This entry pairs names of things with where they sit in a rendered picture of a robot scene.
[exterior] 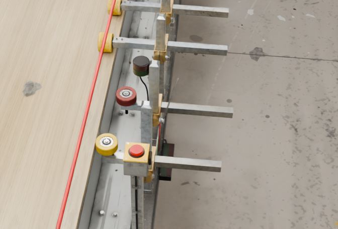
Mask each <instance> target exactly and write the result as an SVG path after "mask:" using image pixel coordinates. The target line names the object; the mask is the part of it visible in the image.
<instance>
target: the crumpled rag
mask: <svg viewBox="0 0 338 229"><path fill-rule="evenodd" d="M23 88H24V89H23V91H22V92H23V95H25V96H26V97H28V96H30V95H33V94H35V92H36V91H37V90H39V89H41V88H42V86H41V83H33V81H27V82H26V83H25V84H24V86H23Z"/></svg>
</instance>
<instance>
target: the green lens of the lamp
mask: <svg viewBox="0 0 338 229"><path fill-rule="evenodd" d="M133 73H134V74H135V75H136V76H138V77H144V76H146V75H148V74H149V69H148V70H146V71H142V72H140V71H136V70H135V69H134V68H133Z"/></svg>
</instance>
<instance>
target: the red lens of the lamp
mask: <svg viewBox="0 0 338 229"><path fill-rule="evenodd" d="M135 58H136V57H135ZM135 58H134V59H135ZM134 59H133V61H134ZM133 68H134V69H135V70H136V71H146V70H148V69H149V63H148V64H147V65H146V66H137V65H135V64H134V62H133Z"/></svg>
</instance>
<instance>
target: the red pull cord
mask: <svg viewBox="0 0 338 229"><path fill-rule="evenodd" d="M115 2H116V0H113V2H112V6H111V10H110V14H109V18H108V22H107V26H106V30H105V34H104V38H103V42H102V46H101V50H100V54H99V58H98V62H97V66H96V70H95V74H94V78H93V82H92V86H91V90H90V94H89V98H88V102H87V106H86V110H85V113H84V117H83V121H82V125H81V129H80V133H79V137H78V141H77V145H76V149H75V153H74V157H73V161H72V165H71V169H70V173H69V177H68V180H67V184H66V189H65V193H64V197H63V201H62V205H61V209H60V213H59V217H58V221H57V225H56V229H60V227H61V223H62V219H63V215H64V210H65V206H66V202H67V198H68V194H69V190H70V186H71V182H72V178H73V174H74V169H75V165H76V161H77V157H78V153H79V149H80V145H81V141H82V137H83V132H84V129H85V125H86V121H87V117H88V113H89V109H90V105H91V101H92V97H93V93H94V89H95V85H96V80H97V76H98V72H99V68H100V64H101V60H102V56H103V52H104V48H105V44H106V40H107V36H108V31H109V27H110V23H111V19H112V15H113V11H114V7H115Z"/></svg>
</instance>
